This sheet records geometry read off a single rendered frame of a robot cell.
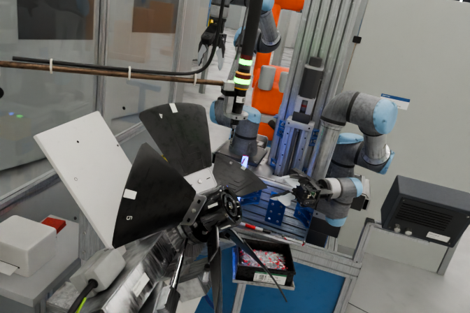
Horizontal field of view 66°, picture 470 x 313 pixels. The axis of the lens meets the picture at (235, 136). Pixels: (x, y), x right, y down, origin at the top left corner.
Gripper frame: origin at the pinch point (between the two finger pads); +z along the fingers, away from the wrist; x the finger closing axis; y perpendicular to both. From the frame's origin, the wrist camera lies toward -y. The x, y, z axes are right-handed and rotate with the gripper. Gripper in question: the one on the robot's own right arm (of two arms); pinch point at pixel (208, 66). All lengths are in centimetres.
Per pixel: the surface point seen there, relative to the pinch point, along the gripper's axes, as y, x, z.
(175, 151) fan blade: -55, -10, 17
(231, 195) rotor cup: -56, -29, 25
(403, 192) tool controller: -20, -84, 25
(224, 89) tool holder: -54, -21, -4
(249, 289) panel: -13, -39, 93
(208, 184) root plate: -56, -22, 24
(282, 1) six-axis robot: 346, 21, -43
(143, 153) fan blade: -81, -13, 8
